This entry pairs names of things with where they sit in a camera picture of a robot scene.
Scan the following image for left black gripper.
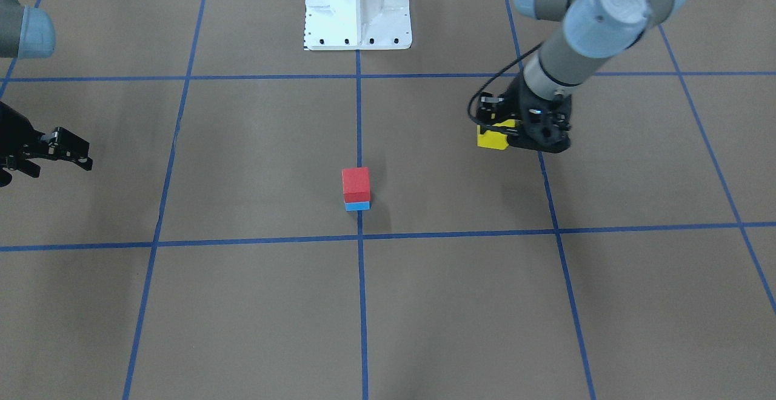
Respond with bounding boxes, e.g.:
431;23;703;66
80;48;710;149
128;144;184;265
479;74;573;153

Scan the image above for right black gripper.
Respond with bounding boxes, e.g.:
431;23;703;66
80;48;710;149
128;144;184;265
1;102;93;187

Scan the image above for yellow wooden block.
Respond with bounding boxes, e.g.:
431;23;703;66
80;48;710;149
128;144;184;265
477;127;510;150

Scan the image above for red wooden block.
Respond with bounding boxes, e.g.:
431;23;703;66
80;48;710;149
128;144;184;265
341;166;372;204

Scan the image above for blue wooden block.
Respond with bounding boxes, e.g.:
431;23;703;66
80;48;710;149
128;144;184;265
344;201;371;212

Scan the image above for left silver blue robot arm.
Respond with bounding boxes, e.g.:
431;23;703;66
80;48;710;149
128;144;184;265
467;0;687;153

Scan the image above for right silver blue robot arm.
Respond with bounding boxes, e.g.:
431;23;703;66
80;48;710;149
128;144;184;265
1;0;93;187

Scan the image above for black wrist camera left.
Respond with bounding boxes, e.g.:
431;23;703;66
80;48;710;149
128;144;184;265
475;92;508;125

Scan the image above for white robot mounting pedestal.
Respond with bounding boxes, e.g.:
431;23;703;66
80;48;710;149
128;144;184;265
303;0;413;50

